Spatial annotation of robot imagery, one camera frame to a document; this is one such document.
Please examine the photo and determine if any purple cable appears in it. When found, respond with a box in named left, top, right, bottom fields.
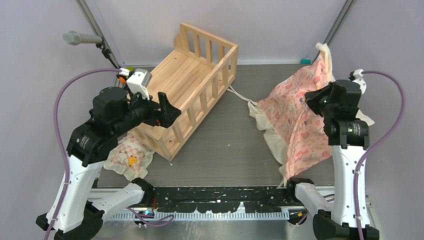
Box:
left=351, top=70, right=406, bottom=240
left=43, top=67, right=130, bottom=240

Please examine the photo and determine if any pink printed cushion with ties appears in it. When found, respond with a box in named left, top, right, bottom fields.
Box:
left=227, top=42, right=375, bottom=188

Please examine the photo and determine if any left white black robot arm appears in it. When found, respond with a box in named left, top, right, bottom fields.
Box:
left=36, top=87, right=182, bottom=240

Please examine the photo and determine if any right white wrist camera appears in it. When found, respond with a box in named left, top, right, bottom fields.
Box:
left=348, top=69, right=367, bottom=95

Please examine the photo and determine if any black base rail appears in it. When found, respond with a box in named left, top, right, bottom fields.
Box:
left=141, top=186, right=301, bottom=214

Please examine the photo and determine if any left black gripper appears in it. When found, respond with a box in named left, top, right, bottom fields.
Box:
left=112, top=87, right=181, bottom=137

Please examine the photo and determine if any wooden slatted pet bed frame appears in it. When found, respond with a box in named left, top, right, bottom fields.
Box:
left=130, top=23, right=239, bottom=161

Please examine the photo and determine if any small checkered ruffled pillow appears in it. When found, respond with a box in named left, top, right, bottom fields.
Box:
left=103, top=133, right=155, bottom=181

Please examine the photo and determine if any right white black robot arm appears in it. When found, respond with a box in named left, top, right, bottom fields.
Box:
left=285, top=78, right=380, bottom=240

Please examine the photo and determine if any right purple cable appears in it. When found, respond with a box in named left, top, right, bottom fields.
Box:
left=351, top=70, right=406, bottom=240

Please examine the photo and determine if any teal small block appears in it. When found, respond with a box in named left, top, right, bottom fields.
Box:
left=299, top=58, right=312, bottom=65

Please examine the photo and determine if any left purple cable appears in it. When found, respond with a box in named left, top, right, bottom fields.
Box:
left=43, top=67, right=130, bottom=240

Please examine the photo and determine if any orange green toy ball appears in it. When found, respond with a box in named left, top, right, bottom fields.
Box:
left=116, top=66, right=134, bottom=84

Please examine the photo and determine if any silver microphone on tripod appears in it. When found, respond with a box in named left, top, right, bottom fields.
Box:
left=62, top=30, right=119, bottom=69

